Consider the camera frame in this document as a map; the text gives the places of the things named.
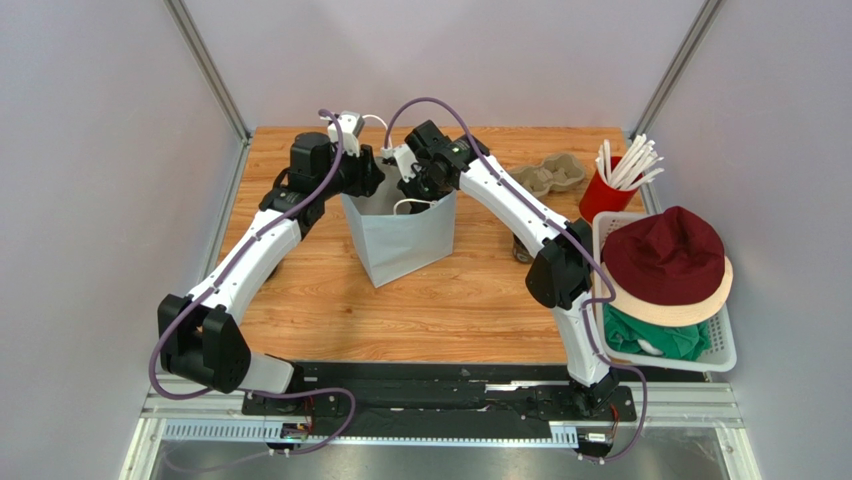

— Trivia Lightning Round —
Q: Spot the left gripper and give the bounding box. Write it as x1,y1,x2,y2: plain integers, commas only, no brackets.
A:
316,139,385,201

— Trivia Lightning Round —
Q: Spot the white paper bag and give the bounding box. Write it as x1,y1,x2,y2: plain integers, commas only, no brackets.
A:
341,165,457,288

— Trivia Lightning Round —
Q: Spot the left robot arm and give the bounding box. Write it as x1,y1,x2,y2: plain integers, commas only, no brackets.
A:
148,128,385,400

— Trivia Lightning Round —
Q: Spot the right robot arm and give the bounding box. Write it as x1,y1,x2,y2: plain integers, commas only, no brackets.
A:
386,121,618,417

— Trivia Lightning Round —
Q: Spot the black coffee cup right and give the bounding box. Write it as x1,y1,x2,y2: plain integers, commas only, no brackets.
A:
512,235,534,264

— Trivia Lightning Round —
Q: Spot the bottom pulp cup carrier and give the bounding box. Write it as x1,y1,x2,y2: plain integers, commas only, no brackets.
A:
509,153,586,199

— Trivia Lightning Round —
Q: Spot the red cup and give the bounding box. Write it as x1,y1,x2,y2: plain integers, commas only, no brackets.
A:
579,166,637,223

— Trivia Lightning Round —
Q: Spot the white paper straws bundle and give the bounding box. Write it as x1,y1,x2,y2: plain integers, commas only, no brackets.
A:
595,134,664,191

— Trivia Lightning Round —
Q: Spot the maroon bucket hat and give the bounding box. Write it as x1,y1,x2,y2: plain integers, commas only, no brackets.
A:
600,206,734,327

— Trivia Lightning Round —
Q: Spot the green cloth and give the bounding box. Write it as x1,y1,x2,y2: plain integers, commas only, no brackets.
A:
603,304,712,361

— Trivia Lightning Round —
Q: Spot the white plastic basket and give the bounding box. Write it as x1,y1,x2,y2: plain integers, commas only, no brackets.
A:
592,211,737,372

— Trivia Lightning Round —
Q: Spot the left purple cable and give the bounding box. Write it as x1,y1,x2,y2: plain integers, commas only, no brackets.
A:
147,108,357,467

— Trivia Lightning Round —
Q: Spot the purple cable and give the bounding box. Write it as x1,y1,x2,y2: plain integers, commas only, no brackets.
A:
147,108,357,467
382,96,650,465

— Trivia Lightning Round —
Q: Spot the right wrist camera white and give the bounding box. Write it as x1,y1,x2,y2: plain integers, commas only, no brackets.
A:
380,143,417,183

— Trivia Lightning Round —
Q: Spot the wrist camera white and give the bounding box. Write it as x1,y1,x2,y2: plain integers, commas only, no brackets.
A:
380,143,417,183
327,111,365,157

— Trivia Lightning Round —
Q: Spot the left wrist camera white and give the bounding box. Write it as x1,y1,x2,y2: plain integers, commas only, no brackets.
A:
327,111,365,157

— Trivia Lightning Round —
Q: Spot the left aluminium frame post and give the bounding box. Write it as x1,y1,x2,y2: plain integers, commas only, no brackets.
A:
164,0,252,145

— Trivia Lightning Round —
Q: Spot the aluminium frame post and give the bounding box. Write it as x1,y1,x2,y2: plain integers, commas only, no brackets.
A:
628,0,726,140
164,0,252,145

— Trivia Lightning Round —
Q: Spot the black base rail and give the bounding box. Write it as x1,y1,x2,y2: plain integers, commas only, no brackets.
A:
241,361,641,440

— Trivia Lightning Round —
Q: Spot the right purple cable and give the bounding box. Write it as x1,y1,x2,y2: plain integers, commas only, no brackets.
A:
382,96,650,465

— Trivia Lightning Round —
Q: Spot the right aluminium frame post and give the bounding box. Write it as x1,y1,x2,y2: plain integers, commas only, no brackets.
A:
628,0,726,140

